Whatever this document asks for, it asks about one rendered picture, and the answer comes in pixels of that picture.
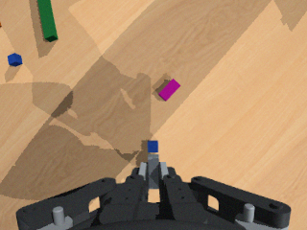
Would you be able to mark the green rod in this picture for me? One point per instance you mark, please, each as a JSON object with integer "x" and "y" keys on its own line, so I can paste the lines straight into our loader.
{"x": 47, "y": 20}

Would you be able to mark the grey rod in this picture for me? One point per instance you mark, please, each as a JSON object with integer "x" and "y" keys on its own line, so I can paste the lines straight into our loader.
{"x": 153, "y": 161}

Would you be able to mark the small magenta block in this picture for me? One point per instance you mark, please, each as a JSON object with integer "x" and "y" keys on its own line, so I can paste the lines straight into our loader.
{"x": 169, "y": 90}

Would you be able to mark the small blue cube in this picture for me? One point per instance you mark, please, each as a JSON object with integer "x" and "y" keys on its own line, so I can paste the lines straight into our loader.
{"x": 152, "y": 146}
{"x": 15, "y": 60}

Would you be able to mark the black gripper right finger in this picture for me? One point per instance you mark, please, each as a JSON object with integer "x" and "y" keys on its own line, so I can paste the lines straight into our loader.
{"x": 245, "y": 209}

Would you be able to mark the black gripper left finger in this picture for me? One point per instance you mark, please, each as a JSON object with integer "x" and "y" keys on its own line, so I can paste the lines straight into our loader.
{"x": 65, "y": 210}

